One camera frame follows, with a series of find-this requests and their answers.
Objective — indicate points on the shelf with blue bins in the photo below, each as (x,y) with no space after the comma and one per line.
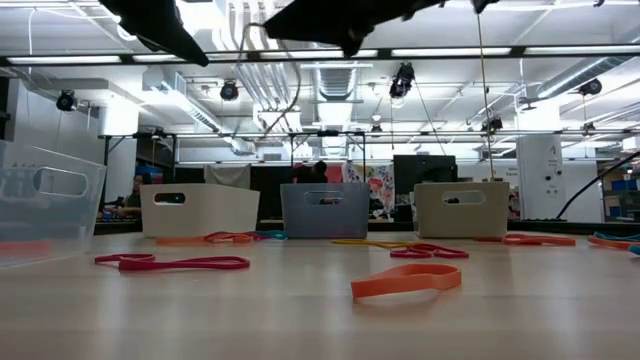
(622,185)

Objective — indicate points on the white pillar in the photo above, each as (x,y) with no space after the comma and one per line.
(540,175)

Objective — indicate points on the white hanging cloth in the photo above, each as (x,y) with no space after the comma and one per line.
(227,177)

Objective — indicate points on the black ceiling-mounted camera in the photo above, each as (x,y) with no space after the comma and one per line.
(591,87)
(492,125)
(402,82)
(66,101)
(229,91)

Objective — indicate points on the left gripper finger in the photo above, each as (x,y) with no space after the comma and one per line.
(160,30)

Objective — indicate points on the black cabinet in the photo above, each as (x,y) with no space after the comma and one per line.
(425,170)

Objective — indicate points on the clear plastic basket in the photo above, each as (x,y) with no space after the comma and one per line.
(75,220)

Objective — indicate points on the silver ventilation duct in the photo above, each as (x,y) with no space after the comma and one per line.
(337,82)

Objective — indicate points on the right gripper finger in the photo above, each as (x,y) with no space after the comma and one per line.
(320,25)

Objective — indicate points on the thin grey vertical rod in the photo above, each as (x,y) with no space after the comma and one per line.
(485,100)

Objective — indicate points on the off-white plastic basket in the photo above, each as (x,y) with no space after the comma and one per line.
(465,220)

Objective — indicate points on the silver round duct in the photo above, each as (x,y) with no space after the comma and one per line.
(580,75)

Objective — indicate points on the yellow rubber band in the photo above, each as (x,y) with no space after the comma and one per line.
(370,243)

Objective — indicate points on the thin dark red rubber band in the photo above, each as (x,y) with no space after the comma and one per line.
(257,235)

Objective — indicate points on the floral cloth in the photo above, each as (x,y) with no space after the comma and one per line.
(380,187)

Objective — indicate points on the white plastic basket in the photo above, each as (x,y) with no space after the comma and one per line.
(220,215)

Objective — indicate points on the pale blue rubber band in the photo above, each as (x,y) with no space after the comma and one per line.
(615,236)

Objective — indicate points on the grey plastic basket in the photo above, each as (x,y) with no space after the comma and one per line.
(325,220)

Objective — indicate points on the large red rubber band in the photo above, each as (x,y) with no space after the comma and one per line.
(200,263)

